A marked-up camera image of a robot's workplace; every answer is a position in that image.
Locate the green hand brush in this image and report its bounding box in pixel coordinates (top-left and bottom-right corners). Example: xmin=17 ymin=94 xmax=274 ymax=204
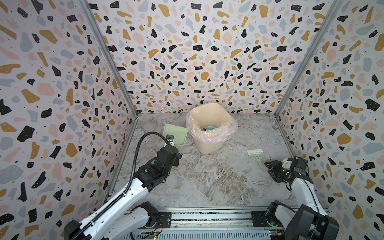
xmin=247 ymin=149 xmax=266 ymax=172

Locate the green plastic dustpan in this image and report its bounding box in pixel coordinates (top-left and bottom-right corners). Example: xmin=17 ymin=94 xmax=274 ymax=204
xmin=163 ymin=123 xmax=189 ymax=147

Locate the cream trash bin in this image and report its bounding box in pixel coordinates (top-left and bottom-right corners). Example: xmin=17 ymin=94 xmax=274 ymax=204
xmin=190 ymin=102 xmax=231 ymax=155

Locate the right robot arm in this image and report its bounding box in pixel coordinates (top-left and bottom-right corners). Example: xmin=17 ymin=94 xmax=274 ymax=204
xmin=264 ymin=157 xmax=340 ymax=240

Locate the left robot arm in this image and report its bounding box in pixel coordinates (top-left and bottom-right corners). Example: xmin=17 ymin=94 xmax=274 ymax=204
xmin=64 ymin=145 xmax=182 ymax=240

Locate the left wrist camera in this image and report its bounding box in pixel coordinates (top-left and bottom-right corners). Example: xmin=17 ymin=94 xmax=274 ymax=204
xmin=166 ymin=135 xmax=175 ymax=146

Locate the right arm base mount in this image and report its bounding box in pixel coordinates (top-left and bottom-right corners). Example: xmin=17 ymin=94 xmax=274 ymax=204
xmin=251 ymin=208 xmax=295 ymax=228

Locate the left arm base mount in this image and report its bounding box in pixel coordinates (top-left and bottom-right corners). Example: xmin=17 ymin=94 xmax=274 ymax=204
xmin=144 ymin=212 xmax=172 ymax=229

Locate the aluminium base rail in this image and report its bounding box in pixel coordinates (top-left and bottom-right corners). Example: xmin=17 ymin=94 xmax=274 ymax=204
xmin=115 ymin=207 xmax=286 ymax=240

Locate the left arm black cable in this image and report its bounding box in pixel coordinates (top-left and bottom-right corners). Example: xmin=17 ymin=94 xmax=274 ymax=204
xmin=70 ymin=131 xmax=170 ymax=240

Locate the left aluminium corner post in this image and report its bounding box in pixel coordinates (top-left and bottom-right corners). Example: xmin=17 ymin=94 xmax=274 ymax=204
xmin=79 ymin=0 xmax=138 ymax=119

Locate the aluminium corner post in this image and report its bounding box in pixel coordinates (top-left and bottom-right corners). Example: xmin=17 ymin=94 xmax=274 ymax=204
xmin=274 ymin=0 xmax=343 ymax=120
xmin=79 ymin=0 xmax=138 ymax=119

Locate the right aluminium corner post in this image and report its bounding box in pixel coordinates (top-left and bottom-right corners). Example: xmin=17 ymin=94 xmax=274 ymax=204
xmin=274 ymin=0 xmax=343 ymax=120

